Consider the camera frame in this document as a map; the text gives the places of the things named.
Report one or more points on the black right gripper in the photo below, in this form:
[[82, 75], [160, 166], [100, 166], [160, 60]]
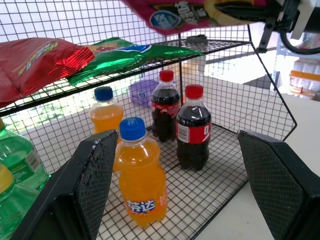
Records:
[[287, 15]]

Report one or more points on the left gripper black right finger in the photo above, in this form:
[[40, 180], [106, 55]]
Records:
[[280, 185]]

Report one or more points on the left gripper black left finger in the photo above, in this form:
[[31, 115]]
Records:
[[75, 190]]

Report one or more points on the pink chip bag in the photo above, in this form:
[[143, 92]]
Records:
[[175, 15]]

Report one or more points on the small black object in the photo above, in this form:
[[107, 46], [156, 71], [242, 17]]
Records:
[[196, 38]]

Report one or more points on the green soda bottle yellow cap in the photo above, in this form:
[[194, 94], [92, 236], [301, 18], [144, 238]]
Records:
[[12, 207]]

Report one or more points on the orange soda bottle blue cap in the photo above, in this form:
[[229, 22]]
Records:
[[140, 175], [106, 117]]

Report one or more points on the orange storage bin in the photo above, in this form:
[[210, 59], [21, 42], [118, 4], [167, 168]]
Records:
[[305, 75]]

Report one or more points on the cola bottle red cap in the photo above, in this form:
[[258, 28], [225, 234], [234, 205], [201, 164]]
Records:
[[192, 150], [165, 110]]

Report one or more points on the purple tissue pack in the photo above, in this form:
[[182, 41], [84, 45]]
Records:
[[141, 92]]

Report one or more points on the red chip bag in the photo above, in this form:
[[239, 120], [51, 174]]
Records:
[[37, 65]]

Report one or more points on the green chip bag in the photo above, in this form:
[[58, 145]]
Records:
[[120, 57]]

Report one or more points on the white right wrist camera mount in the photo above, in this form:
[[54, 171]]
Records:
[[306, 10]]

